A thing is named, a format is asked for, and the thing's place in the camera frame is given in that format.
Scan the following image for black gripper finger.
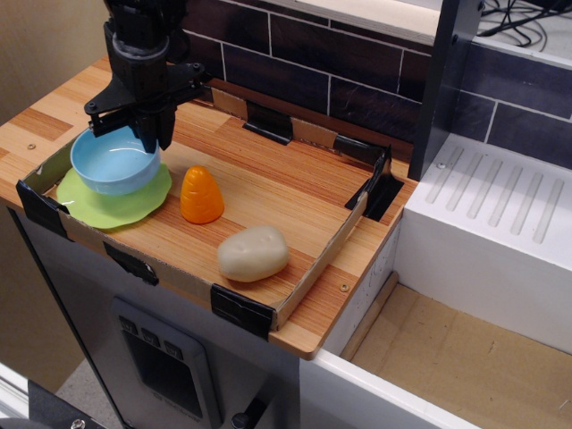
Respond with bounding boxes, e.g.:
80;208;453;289
156;104;176;150
131;115;157;154

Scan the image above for dark grey vertical post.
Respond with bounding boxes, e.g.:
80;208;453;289
408;0;483;181

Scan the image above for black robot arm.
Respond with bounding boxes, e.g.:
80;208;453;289
84;1;205;154

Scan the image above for beige toy potato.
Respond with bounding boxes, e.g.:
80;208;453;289
217;225;290;282

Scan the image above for light green plastic plate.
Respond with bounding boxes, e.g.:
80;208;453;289
55;164;172;230

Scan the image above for white toy sink basin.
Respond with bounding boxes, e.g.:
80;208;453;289
300;136;571;428

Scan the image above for black cables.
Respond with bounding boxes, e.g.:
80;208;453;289
475;0;572;49

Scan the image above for orange toy carrot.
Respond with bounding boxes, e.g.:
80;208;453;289
180;165;224;224

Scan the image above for cardboard tray border with tape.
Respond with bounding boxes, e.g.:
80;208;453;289
1;78;416;358

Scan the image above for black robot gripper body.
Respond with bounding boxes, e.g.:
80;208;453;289
84;42;205;137

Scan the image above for light blue plastic bowl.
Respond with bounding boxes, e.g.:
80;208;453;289
71;126;160;196

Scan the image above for grey toy oven front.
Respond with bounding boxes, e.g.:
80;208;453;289
14;214;300;428

